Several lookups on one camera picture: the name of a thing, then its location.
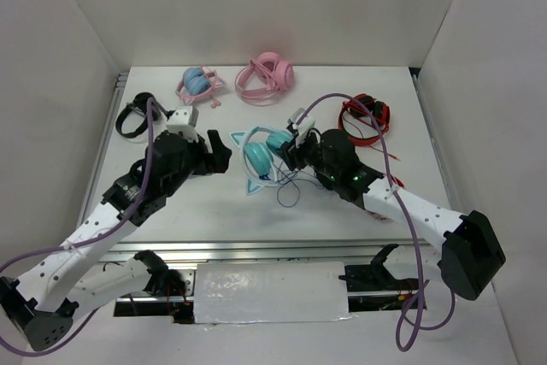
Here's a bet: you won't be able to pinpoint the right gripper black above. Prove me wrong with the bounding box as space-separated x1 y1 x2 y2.
275 129 339 180

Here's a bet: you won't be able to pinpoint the teal cat ear headphones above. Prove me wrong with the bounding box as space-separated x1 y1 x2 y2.
230 126 293 196

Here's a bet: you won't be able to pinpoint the red white headphones under arm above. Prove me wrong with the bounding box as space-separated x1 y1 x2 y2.
363 176 404 223

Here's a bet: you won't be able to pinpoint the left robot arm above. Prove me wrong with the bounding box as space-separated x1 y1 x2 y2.
1 130 232 356

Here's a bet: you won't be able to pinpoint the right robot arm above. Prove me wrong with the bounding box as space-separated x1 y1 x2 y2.
274 129 506 301

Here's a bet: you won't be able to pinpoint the pink over-ear headphones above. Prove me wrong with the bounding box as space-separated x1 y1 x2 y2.
234 52 295 106

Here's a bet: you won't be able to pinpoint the pink blue cat headphones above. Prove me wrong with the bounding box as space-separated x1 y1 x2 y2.
174 66 226 106

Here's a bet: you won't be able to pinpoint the black headphones far left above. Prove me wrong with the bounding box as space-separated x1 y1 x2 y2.
115 92 155 139

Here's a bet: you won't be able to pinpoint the red black headphones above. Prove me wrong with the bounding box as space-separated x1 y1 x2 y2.
338 93 391 152

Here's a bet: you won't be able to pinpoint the pink earbuds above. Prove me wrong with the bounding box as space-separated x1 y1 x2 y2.
210 97 221 109

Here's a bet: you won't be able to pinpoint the white foam cover panel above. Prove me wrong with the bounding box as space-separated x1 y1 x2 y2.
193 262 350 324

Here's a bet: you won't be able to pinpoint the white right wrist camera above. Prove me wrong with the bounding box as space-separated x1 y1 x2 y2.
287 108 315 147

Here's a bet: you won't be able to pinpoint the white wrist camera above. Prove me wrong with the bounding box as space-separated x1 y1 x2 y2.
287 108 315 147
166 106 199 143

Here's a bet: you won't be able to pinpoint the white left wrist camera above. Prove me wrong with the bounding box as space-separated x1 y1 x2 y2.
166 106 199 143

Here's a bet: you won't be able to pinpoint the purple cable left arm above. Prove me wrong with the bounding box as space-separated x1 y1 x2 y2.
0 98 172 357

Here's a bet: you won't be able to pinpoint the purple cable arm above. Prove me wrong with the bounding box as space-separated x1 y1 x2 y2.
0 98 172 357
298 91 456 352

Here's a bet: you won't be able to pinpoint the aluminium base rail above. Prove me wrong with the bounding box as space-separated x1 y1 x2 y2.
70 234 475 257

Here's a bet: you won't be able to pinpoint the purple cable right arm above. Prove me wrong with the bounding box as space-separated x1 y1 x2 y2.
298 91 456 352

